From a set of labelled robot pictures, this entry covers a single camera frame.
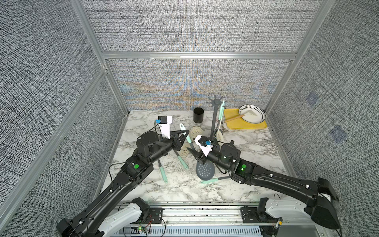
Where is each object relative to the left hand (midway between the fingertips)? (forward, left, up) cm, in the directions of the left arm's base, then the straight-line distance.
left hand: (191, 130), depth 62 cm
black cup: (+37, -8, -30) cm, 48 cm away
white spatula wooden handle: (+38, -47, -35) cm, 70 cm away
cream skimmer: (+24, -4, -33) cm, 42 cm away
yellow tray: (+33, -39, -37) cm, 63 cm away
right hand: (-1, 0, -6) cm, 6 cm away
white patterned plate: (+41, -57, -35) cm, 79 cm away
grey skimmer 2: (+4, +6, -36) cm, 36 cm away
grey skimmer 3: (-13, -8, -23) cm, 28 cm away
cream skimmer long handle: (+14, -19, -26) cm, 35 cm away
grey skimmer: (-10, -6, -21) cm, 24 cm away
